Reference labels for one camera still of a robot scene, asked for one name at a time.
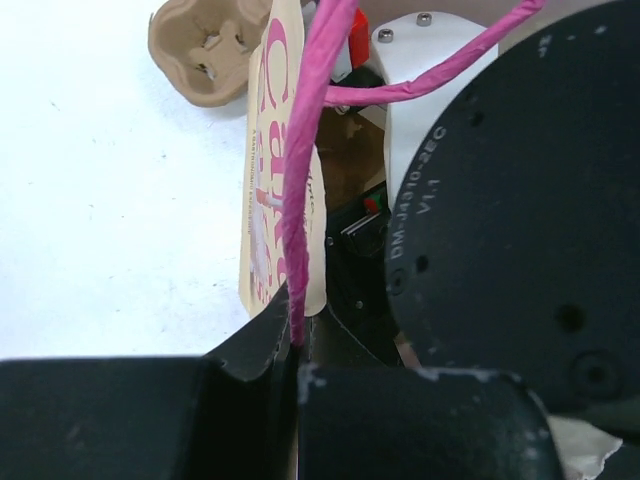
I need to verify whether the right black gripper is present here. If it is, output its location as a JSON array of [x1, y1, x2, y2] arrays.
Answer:
[[326, 186, 403, 366]]

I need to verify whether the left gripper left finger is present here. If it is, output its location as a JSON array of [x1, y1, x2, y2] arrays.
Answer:
[[1, 289, 299, 479]]

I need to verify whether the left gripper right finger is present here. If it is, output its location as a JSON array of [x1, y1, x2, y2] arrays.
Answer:
[[297, 305, 566, 480]]

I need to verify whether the brown paper takeout bag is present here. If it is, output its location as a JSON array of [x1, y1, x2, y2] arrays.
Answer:
[[237, 0, 626, 480]]

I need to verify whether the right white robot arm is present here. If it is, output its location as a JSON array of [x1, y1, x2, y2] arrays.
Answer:
[[327, 1, 639, 437]]

